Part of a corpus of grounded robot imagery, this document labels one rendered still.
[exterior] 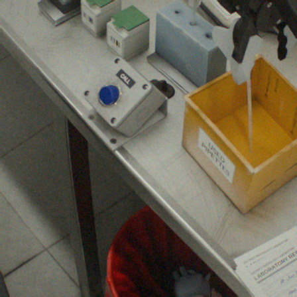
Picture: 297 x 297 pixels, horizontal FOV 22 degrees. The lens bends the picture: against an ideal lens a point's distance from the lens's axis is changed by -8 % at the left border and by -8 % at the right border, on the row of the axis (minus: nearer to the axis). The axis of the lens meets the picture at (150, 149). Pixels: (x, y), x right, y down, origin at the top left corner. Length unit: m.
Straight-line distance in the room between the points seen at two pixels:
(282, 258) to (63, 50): 0.45
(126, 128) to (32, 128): 1.15
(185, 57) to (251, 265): 0.30
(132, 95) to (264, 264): 0.27
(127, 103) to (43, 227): 1.02
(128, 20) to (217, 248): 0.34
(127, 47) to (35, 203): 0.98
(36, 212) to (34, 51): 0.91
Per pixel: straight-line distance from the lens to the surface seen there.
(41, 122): 2.18
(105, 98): 1.02
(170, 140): 1.06
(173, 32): 1.07
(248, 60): 0.86
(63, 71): 1.13
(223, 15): 1.17
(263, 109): 1.09
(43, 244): 1.98
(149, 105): 1.03
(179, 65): 1.11
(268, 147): 1.06
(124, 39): 1.10
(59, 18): 1.19
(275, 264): 0.96
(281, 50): 0.92
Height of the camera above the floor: 1.74
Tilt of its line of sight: 55 degrees down
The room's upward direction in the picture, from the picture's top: 2 degrees clockwise
